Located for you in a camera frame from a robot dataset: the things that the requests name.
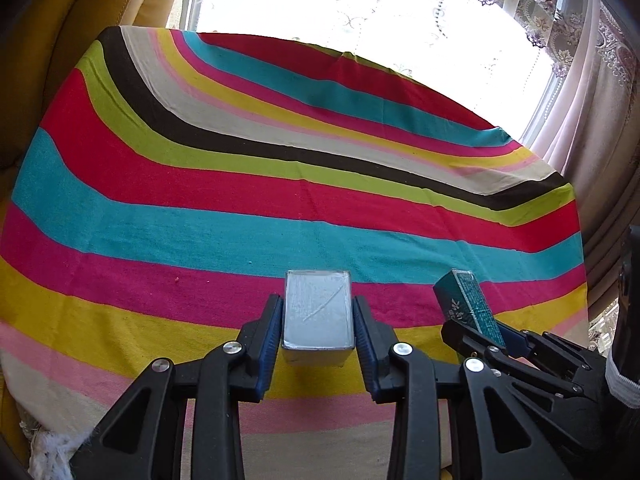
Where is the beige lace curtain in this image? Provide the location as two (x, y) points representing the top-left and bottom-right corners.
(589, 300), (621, 348)

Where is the yellow leather sofa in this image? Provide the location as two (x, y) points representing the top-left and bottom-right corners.
(0, 0), (183, 171)

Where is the white yarn tuft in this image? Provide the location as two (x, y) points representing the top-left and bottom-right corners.
(27, 427), (96, 480)

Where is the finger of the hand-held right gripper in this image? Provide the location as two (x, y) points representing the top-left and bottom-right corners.
(497, 325), (607, 377)
(442, 320), (583, 400)

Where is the colourful striped blanket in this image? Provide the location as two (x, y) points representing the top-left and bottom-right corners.
(0, 27), (587, 480)

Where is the plain white box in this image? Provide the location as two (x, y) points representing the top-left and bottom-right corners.
(281, 270), (357, 366)

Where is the floral lace curtain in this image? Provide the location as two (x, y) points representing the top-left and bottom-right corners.
(190, 0), (631, 136)

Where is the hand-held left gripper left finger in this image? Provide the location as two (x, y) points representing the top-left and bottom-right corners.
(70, 294), (284, 480)

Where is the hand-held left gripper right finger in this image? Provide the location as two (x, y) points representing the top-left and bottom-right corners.
(352, 295), (576, 480)

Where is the teal box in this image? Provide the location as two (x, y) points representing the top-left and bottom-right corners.
(432, 269), (507, 348)

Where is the pink pleated curtain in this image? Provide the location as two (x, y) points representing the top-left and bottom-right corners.
(520, 5), (640, 311)

